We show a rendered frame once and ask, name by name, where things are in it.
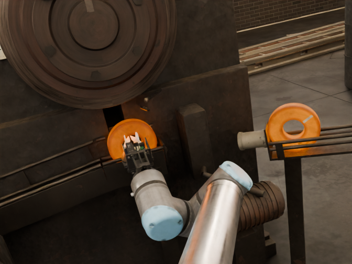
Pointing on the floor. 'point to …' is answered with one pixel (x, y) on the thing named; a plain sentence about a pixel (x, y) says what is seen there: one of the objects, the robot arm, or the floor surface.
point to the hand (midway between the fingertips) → (130, 140)
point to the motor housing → (256, 220)
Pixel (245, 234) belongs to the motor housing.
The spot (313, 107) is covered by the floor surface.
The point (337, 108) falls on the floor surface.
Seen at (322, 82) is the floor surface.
